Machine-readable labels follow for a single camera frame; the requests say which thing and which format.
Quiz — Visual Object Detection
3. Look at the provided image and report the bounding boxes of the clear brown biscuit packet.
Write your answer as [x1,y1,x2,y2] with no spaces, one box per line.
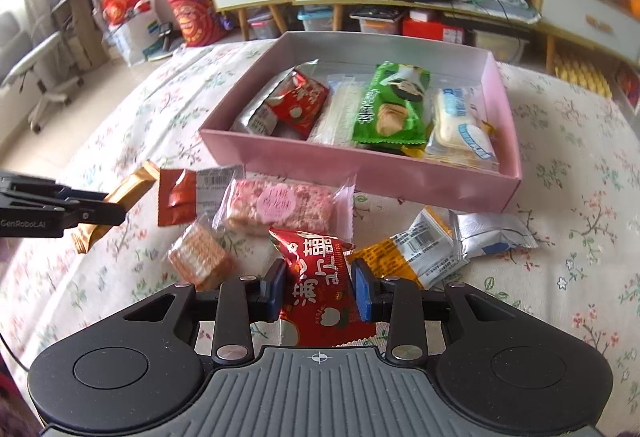
[167,212,238,293]

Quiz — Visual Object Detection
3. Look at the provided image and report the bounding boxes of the pink cardboard box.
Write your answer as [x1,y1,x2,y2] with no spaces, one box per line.
[199,31,523,214]

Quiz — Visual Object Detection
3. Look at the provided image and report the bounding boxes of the clear plastic storage box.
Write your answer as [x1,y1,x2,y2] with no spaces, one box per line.
[350,7,406,35]
[470,27,531,65]
[247,12,281,40]

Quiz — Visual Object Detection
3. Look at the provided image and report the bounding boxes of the grey office chair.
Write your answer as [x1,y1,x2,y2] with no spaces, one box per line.
[0,10,86,133]

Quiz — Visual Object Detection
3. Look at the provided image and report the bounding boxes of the blue lid storage box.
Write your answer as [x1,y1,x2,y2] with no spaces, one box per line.
[298,6,335,34]

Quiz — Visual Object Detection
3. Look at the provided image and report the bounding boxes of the wooden cabinet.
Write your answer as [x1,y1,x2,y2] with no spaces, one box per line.
[189,0,640,83]

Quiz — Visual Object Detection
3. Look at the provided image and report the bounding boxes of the pink crispy bar packet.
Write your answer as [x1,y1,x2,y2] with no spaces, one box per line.
[212,174,357,240]

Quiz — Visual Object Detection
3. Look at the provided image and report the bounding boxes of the green snack packet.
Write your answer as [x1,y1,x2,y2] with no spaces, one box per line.
[352,61,432,157]

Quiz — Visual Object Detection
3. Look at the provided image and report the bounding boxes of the silver grey snack packet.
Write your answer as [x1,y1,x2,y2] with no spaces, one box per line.
[232,67,301,138]

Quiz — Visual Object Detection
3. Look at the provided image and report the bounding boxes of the red gift bag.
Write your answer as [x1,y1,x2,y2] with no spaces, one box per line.
[102,0,143,25]

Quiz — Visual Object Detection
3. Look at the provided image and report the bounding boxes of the brown gold snack packet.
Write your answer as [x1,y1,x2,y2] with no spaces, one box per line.
[72,160,161,254]

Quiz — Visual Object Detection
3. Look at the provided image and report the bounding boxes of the red box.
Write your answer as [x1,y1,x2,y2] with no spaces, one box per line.
[402,10,466,45]

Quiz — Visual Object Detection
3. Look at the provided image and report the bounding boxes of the red apple print packet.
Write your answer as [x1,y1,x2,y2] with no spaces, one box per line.
[269,227,391,349]
[265,70,331,140]

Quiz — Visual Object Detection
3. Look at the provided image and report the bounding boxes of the black phone stand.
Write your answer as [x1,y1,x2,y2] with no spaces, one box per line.
[145,20,176,63]

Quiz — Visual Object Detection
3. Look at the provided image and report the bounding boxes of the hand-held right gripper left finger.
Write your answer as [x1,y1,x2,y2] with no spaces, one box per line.
[120,258,289,366]

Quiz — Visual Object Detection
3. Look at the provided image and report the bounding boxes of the small silver blue packet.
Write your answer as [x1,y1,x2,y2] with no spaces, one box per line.
[449,210,538,260]

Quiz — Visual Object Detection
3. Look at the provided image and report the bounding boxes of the red printed bag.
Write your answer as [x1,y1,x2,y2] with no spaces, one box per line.
[166,0,228,48]

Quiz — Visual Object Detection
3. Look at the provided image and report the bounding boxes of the floral cloth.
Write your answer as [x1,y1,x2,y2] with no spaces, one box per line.
[0,37,640,437]

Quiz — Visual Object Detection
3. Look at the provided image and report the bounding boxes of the clear white snack packet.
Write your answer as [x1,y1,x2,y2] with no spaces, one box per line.
[306,73,376,148]

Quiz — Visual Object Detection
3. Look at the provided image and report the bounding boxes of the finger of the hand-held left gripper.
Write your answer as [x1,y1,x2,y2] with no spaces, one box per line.
[0,171,108,205]
[30,197,127,226]

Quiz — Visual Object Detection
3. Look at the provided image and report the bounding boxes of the white bread packet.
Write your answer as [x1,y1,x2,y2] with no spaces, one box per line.
[425,87,501,170]

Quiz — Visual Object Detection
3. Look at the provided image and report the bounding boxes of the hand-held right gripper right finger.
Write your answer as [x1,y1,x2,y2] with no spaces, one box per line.
[349,258,526,363]

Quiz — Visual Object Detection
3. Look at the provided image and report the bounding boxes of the white shopping bag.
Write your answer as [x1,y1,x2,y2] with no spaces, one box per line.
[107,0,161,68]

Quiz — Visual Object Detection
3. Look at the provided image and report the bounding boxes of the yellow snack packet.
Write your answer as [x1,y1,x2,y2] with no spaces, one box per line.
[347,206,471,290]

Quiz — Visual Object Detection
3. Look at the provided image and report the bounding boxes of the dark red snack packet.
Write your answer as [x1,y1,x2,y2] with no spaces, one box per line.
[157,167,241,227]

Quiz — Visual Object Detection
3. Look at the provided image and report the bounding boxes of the yellow egg tray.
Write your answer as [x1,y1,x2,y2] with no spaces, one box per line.
[552,54,613,98]

